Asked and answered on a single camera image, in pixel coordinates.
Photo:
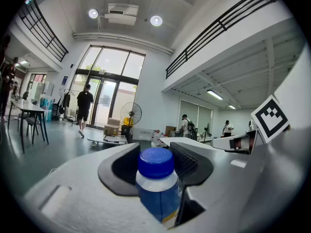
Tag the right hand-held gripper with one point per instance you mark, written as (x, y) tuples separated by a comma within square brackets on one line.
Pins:
[(269, 118)]

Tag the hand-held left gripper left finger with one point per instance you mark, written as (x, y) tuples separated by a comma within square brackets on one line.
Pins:
[(80, 190)]

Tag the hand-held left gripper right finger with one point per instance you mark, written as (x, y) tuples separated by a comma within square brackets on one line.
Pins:
[(218, 190)]

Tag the blue-capped plastic bottle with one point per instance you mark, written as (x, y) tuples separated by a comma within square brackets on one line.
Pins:
[(158, 178)]

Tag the small stand fan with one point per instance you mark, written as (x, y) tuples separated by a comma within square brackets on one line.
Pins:
[(207, 130)]

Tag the tube ceiling light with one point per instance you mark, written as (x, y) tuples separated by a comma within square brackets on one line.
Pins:
[(232, 106), (214, 94)]

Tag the grey roller blinds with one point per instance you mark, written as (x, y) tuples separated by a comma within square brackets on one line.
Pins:
[(194, 115)]

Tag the brown wooden board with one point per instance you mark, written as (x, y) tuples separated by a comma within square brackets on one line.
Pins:
[(170, 131)]

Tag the grey platform cart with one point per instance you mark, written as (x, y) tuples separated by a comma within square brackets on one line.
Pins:
[(109, 141)]

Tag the clear water jug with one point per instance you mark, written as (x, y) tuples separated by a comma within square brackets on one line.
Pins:
[(156, 136), (163, 137)]

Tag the large cardboard box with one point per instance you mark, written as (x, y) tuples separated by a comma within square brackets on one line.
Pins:
[(111, 130)]

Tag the black bin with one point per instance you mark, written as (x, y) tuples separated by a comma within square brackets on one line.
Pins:
[(126, 132)]

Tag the small cardboard box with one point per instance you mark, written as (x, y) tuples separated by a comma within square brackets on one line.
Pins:
[(114, 121)]

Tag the black chair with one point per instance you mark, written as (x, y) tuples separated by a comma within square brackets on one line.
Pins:
[(34, 122)]

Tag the yellow bag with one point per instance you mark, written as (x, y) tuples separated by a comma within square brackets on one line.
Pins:
[(128, 121)]

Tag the teal box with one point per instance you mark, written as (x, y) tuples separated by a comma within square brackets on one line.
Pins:
[(46, 108)]

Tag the dark hanging clothes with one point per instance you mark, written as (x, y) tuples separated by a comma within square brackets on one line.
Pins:
[(66, 102)]

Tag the black clothes rack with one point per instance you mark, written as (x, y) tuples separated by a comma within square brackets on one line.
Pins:
[(73, 98)]

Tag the white table with black legs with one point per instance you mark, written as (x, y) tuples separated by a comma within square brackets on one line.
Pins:
[(29, 108)]

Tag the tall white cabinets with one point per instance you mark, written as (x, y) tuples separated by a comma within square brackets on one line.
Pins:
[(43, 90)]

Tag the black railing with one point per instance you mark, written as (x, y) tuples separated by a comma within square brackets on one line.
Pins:
[(46, 33), (218, 25)]

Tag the glass entrance door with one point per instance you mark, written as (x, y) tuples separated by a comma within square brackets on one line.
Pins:
[(114, 62)]

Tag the round ceiling light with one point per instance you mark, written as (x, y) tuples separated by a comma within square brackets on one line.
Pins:
[(93, 13), (156, 21)]

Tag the white ceiling air conditioner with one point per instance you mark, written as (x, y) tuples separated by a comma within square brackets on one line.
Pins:
[(121, 13)]

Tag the black pedestal fan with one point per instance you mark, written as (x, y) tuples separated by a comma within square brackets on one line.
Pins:
[(131, 113)]

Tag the blue wall poster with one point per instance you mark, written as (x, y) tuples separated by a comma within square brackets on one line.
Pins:
[(64, 80)]

